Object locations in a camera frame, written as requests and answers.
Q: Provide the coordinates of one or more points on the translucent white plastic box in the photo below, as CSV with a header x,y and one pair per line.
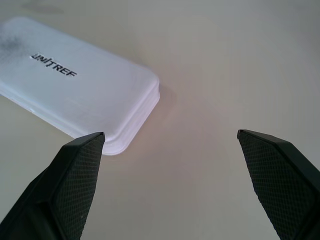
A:
x,y
75,92

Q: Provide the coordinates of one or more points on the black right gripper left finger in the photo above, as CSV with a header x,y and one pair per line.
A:
x,y
62,190

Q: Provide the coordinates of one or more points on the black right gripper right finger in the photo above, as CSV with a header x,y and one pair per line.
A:
x,y
282,185

